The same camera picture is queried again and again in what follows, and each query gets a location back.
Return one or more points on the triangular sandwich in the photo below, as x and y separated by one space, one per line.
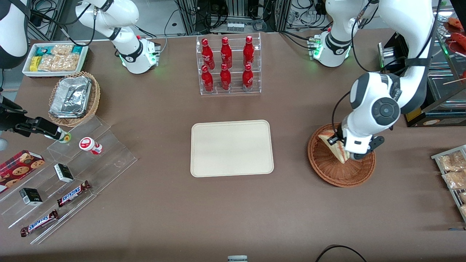
339 152

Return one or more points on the white rectangular snack tray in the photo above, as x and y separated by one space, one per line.
27 71

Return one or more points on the small clear cracker bag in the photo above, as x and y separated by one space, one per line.
62 50

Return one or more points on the small grey device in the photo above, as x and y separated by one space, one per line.
237 258

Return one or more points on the small green yellow bottle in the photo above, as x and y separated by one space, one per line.
65 138

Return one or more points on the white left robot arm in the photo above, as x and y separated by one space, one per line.
378 105

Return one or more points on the clear acrylic bottle rack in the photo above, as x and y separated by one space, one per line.
236 82

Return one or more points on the small black box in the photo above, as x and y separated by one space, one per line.
31 196
64 173

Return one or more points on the clear acrylic stepped display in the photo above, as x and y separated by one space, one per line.
109 160

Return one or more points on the light wicker basket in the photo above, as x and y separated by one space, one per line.
93 105

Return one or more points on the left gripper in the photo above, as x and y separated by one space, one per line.
334 140

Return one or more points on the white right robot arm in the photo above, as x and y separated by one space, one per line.
109 14

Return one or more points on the yellow snack packet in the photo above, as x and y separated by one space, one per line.
34 63

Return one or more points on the white power strip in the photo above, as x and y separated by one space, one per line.
235 26

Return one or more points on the round brown wicker basket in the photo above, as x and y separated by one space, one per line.
327 171

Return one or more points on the large clear cracker bag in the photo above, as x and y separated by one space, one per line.
60 62

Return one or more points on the aluminium equipment rack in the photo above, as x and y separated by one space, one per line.
233 9

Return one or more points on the red white yogurt cup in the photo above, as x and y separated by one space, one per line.
89 145

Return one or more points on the clear bag of pastries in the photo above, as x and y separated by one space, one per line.
462 197
463 211
455 179
451 162

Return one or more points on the beige rectangular tray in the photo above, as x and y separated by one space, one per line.
232 148

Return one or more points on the snickers bar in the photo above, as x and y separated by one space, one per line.
39 223
72 194

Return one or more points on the red cookie box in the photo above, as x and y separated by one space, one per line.
20 167

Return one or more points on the red cola bottle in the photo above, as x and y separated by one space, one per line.
207 54
226 52
225 78
247 78
248 51
207 80

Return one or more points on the stack of foil trays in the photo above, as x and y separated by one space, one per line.
71 96

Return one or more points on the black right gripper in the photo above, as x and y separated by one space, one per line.
8 122

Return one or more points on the teal snack packet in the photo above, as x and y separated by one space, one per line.
42 51
77 50

